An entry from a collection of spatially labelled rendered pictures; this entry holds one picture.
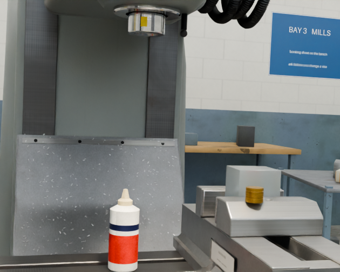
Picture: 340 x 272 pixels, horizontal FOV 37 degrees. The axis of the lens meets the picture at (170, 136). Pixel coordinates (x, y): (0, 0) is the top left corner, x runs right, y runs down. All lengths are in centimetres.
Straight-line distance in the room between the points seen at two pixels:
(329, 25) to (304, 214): 519
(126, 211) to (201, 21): 456
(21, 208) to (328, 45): 505
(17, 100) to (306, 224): 60
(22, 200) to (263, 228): 49
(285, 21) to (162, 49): 454
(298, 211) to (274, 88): 480
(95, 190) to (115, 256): 30
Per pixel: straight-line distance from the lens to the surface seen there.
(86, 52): 103
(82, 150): 101
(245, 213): 64
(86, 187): 99
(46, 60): 102
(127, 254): 70
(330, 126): 577
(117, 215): 69
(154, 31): 65
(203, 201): 73
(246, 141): 460
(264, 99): 540
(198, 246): 76
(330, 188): 266
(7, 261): 77
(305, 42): 565
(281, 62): 550
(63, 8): 87
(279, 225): 65
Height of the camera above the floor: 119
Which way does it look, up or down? 3 degrees down
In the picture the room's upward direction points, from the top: 2 degrees clockwise
